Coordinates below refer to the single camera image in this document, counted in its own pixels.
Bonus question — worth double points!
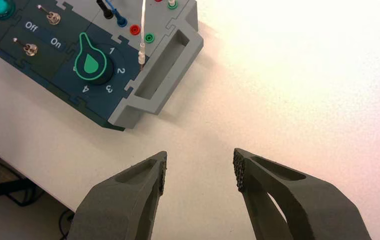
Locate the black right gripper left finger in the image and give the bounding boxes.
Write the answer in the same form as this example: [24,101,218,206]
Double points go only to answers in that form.
[68,151,168,240]

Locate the metal toggle switch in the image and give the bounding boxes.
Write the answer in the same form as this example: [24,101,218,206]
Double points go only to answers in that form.
[36,4,61,26]
[13,37,39,58]

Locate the blue banana plug cable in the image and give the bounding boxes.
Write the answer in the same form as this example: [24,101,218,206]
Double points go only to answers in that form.
[105,0,128,28]

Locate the black metal frame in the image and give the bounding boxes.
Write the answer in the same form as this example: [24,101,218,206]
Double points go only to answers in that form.
[0,149,46,207]

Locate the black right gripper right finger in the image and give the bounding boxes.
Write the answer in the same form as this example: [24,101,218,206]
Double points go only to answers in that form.
[233,148,373,240]

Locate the white banana plug cable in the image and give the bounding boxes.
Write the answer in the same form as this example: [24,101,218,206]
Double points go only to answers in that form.
[137,0,177,72]

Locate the grey and teal task board box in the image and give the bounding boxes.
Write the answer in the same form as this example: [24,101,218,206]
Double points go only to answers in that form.
[0,0,205,132]

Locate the thin black power cable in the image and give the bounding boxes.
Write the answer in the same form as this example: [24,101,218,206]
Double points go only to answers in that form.
[58,207,75,240]

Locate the teal round push button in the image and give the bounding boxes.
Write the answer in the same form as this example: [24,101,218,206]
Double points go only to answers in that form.
[0,0,16,20]

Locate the black banana plug cable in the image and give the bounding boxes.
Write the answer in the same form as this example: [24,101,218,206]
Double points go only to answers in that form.
[96,0,115,20]

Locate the black knob with green teardrop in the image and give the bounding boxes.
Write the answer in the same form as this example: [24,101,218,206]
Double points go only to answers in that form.
[74,32,115,86]

